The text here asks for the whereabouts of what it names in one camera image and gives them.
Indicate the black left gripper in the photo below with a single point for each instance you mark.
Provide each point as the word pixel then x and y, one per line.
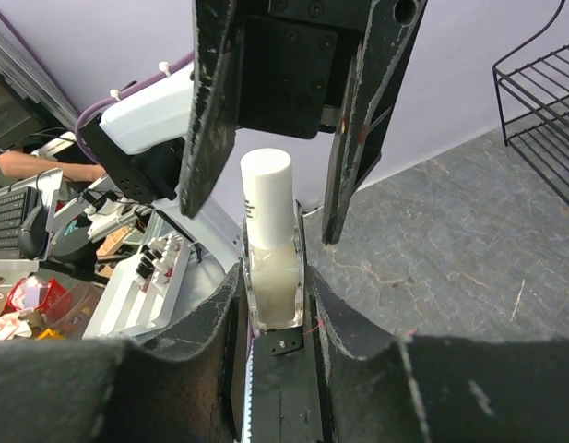
pixel 296 60

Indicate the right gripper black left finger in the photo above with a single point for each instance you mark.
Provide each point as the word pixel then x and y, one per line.
pixel 175 388

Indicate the white tray with bottles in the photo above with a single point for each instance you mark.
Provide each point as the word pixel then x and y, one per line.
pixel 142 292

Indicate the black keyboard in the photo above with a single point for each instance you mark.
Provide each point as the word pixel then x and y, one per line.
pixel 15 207

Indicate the clear nail polish bottle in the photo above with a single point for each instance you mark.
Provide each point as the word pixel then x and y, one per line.
pixel 274 281

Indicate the white nail polish cap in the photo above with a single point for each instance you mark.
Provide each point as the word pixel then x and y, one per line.
pixel 268 197

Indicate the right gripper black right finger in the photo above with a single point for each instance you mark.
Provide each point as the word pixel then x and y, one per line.
pixel 380 387

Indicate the red plastic basket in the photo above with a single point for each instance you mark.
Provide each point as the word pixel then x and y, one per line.
pixel 46 297

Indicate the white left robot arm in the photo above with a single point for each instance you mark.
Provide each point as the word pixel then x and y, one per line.
pixel 140 136

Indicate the black wire rack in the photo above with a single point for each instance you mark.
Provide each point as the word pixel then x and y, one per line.
pixel 533 107

